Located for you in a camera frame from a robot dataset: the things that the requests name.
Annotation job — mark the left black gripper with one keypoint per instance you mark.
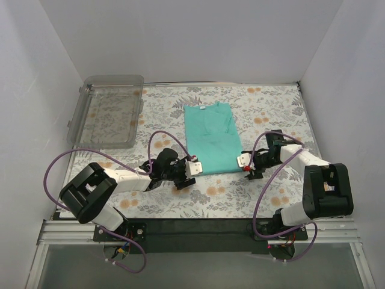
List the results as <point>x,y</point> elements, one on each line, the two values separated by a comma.
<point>183,176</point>

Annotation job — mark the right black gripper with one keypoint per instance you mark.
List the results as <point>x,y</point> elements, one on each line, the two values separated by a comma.
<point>259,165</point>

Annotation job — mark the teal t shirt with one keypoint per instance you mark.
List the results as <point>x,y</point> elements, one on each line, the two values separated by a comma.
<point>212,136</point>

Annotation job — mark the clear plastic bin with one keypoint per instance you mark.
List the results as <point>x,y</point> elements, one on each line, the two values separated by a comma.
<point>107,113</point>

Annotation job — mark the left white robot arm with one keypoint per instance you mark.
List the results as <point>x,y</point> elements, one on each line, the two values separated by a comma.
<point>87,194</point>

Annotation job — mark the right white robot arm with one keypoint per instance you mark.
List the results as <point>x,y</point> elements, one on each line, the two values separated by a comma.
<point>326,186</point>

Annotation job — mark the floral patterned table mat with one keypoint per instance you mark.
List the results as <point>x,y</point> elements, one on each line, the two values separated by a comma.
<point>161,125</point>

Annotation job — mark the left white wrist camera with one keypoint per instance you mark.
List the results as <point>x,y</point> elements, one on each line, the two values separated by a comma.
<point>193,167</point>

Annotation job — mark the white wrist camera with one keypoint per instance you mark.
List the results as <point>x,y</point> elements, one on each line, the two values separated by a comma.
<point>193,167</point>
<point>245,162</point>

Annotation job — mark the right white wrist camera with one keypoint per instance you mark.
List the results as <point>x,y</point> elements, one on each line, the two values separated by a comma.
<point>245,162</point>

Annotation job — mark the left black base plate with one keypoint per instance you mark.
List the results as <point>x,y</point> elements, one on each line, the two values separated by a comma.
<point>136,231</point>

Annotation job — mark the aluminium frame rail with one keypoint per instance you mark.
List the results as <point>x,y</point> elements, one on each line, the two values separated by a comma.
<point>199,253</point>

